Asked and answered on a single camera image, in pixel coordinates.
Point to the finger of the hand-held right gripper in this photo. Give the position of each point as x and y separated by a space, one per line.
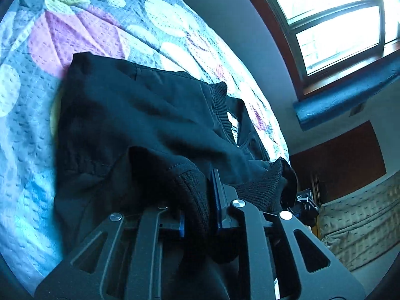
307 200

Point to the blue curtain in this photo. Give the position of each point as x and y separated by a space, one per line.
343 97

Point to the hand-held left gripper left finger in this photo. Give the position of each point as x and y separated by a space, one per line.
181 225

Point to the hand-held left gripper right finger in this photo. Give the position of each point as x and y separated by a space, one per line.
217 200

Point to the beige quilted cloth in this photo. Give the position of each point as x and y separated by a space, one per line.
359 225

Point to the brown wooden panel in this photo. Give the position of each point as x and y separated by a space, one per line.
347 159

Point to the wall switch plate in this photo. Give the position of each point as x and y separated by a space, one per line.
356 108

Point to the floral quilted blanket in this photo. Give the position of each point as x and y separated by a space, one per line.
78 22

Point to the black jacket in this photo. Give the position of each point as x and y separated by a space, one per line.
140 125

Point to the wooden framed window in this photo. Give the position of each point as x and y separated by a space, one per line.
328 3

